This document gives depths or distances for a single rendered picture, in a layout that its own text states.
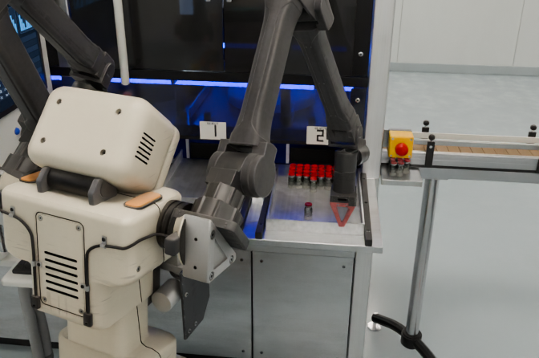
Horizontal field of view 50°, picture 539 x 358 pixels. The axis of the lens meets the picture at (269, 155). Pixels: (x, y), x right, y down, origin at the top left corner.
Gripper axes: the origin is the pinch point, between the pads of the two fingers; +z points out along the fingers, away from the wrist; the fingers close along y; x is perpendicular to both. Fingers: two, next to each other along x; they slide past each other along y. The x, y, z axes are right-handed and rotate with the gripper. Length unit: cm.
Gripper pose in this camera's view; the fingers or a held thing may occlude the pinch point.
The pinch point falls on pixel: (342, 223)
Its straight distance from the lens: 152.9
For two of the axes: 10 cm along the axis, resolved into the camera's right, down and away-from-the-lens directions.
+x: -9.9, -0.6, 1.3
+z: -0.3, 9.7, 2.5
